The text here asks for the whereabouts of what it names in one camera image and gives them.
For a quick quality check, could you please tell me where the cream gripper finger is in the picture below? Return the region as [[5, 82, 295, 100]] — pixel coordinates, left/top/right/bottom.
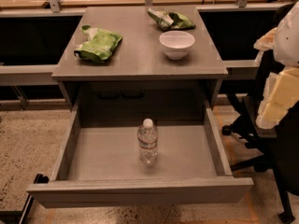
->
[[255, 66, 299, 129], [253, 28, 277, 65]]

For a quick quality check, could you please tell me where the clear plastic water bottle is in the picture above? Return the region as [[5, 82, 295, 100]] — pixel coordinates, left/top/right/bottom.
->
[[137, 119, 158, 165]]

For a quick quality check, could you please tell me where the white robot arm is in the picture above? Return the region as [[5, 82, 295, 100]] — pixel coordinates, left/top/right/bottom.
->
[[254, 2, 299, 129]]

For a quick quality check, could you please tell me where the grey cabinet counter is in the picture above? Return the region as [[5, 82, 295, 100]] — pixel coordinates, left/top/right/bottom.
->
[[52, 6, 227, 104]]

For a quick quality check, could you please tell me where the grey open top drawer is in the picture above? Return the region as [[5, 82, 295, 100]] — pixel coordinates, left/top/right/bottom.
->
[[27, 89, 253, 208]]

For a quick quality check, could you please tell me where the black office chair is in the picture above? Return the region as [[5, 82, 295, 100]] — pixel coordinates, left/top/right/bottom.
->
[[221, 2, 299, 224]]

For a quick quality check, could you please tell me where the white ceramic bowl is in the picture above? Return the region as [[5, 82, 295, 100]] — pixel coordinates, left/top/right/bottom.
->
[[159, 31, 195, 60]]

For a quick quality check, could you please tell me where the green chip bag right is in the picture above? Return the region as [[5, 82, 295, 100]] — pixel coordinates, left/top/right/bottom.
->
[[148, 8, 196, 31]]

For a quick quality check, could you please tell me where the green chip bag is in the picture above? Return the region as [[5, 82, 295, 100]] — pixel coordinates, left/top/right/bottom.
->
[[148, 8, 196, 31], [74, 25, 122, 63]]

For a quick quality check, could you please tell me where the green chip bag left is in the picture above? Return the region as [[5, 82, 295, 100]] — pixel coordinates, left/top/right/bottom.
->
[[74, 25, 122, 63]]

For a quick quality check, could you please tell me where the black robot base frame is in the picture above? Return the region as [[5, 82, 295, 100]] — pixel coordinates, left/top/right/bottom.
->
[[0, 173, 50, 224]]

